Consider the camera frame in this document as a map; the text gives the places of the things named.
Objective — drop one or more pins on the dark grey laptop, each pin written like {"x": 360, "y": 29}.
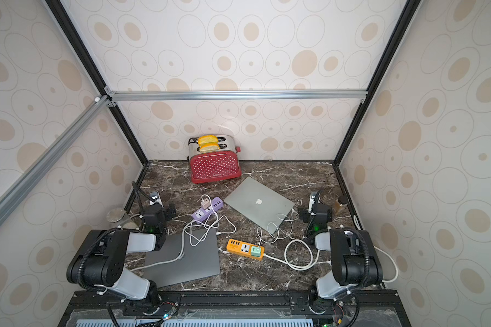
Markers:
{"x": 198, "y": 262}

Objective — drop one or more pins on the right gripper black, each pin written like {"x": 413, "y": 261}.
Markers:
{"x": 316, "y": 208}

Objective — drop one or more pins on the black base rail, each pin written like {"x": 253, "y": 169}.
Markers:
{"x": 237, "y": 308}

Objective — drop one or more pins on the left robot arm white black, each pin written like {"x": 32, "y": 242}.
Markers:
{"x": 98, "y": 265}

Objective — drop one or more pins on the pink charger adapter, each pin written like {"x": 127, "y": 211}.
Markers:
{"x": 205, "y": 202}

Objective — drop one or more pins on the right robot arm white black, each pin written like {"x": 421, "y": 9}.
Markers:
{"x": 354, "y": 261}

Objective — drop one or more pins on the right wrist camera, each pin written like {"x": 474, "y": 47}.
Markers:
{"x": 312, "y": 202}

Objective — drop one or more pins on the yellow toast slice front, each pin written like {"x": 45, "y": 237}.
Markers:
{"x": 209, "y": 147}

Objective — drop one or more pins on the yellow toast slice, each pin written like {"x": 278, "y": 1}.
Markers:
{"x": 208, "y": 139}
{"x": 209, "y": 147}

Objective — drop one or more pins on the silver apple laptop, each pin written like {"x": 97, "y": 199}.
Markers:
{"x": 260, "y": 204}

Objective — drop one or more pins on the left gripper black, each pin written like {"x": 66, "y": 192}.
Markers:
{"x": 148, "y": 208}

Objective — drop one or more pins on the horizontal aluminium frame bar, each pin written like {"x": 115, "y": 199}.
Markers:
{"x": 237, "y": 95}

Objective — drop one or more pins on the small brown spice bottle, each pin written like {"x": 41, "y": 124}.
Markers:
{"x": 340, "y": 205}

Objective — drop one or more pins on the purple power strip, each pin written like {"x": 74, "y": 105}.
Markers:
{"x": 202, "y": 215}

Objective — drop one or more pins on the green charger adapter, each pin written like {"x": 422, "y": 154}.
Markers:
{"x": 257, "y": 252}

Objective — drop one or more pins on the orange power strip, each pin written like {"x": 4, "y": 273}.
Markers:
{"x": 240, "y": 248}

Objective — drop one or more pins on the red polka dot toaster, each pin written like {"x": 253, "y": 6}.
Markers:
{"x": 214, "y": 166}

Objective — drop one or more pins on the yellow toast slice rear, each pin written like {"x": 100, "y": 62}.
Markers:
{"x": 208, "y": 139}

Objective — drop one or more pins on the left diagonal aluminium frame bar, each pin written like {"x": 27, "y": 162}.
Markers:
{"x": 29, "y": 179}

